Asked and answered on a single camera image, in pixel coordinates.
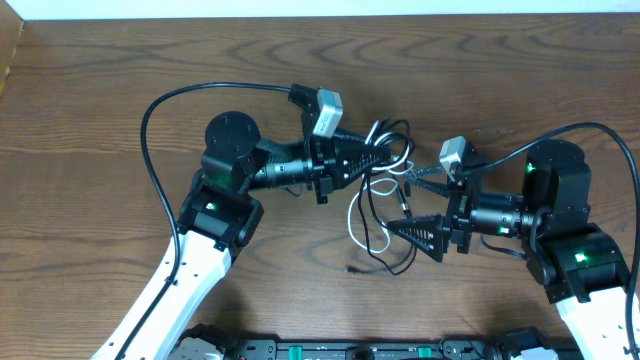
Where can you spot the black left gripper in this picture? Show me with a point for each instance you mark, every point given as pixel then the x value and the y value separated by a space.
pixel 320 166

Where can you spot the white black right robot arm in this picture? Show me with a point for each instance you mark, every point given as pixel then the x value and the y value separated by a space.
pixel 579 266

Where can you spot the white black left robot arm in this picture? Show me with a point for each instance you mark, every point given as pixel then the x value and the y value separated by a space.
pixel 219 217

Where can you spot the wooden side panel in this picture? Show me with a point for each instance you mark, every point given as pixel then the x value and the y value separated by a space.
pixel 11 27

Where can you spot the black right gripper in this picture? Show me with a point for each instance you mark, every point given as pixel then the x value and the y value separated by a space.
pixel 458 214

